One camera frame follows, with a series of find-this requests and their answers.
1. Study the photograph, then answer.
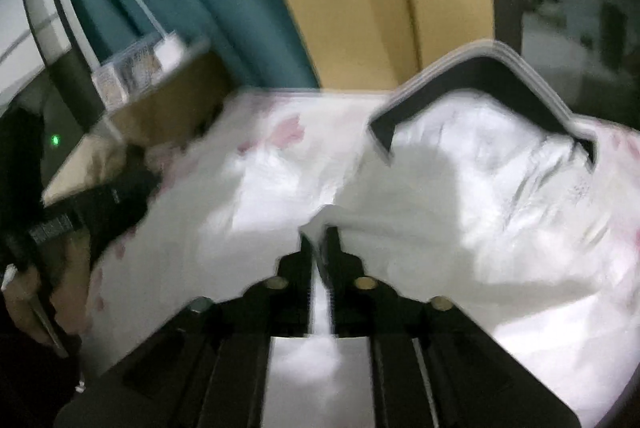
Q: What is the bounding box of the white garment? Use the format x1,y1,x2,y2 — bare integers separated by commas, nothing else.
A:
209,92,640,428

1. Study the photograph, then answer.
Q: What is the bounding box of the person left hand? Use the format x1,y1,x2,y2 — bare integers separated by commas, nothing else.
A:
2,229,91,346

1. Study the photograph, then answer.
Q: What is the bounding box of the brown cardboard box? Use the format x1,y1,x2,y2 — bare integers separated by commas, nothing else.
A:
43,44,233,205

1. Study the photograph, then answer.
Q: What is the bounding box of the cartoon tissue box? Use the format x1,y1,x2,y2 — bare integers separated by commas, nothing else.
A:
91,33,162,111

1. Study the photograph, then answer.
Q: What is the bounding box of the floral bed sheet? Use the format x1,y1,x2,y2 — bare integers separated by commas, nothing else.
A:
79,90,640,428

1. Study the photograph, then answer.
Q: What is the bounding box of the white desk lamp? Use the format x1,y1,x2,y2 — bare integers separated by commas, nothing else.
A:
134,0,186,72

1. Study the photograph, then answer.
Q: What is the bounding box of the black white hanger board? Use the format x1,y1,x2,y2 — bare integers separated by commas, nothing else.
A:
369,40,597,166

